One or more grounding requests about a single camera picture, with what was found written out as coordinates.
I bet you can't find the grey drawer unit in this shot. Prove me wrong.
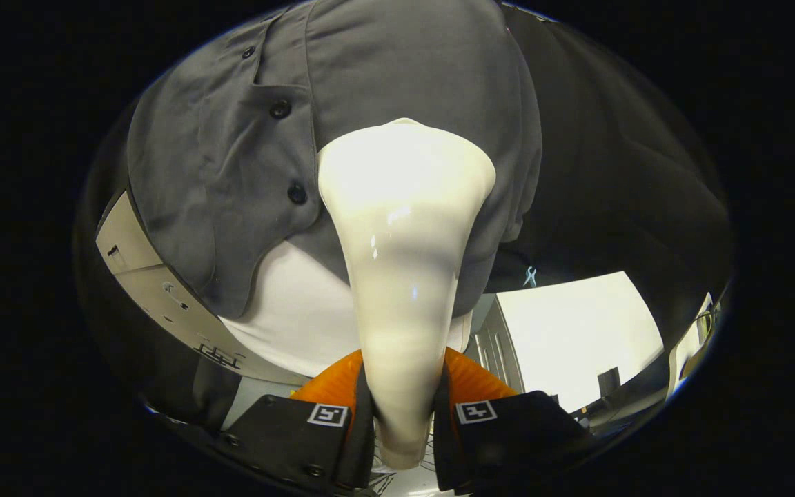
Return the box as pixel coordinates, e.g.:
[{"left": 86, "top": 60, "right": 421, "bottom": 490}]
[{"left": 465, "top": 295, "right": 527, "bottom": 395}]

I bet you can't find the small black box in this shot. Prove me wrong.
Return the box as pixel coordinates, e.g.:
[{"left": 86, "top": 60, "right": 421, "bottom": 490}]
[{"left": 597, "top": 367, "right": 622, "bottom": 399}]

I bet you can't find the dark grey button shirt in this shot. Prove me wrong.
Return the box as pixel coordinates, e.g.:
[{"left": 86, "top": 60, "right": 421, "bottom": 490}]
[{"left": 126, "top": 0, "right": 544, "bottom": 320}]

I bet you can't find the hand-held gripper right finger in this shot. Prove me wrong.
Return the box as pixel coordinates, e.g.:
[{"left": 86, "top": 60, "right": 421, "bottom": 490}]
[{"left": 431, "top": 347, "right": 596, "bottom": 493}]

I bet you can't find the white mannequin torso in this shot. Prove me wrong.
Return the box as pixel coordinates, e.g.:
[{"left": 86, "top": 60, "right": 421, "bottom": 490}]
[{"left": 218, "top": 237, "right": 474, "bottom": 380}]

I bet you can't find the white garment steamer head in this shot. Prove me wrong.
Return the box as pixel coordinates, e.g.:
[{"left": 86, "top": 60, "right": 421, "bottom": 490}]
[{"left": 317, "top": 117, "right": 497, "bottom": 471}]

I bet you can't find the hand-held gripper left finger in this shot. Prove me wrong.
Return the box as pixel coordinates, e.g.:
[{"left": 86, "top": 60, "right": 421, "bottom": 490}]
[{"left": 222, "top": 348, "right": 376, "bottom": 494}]

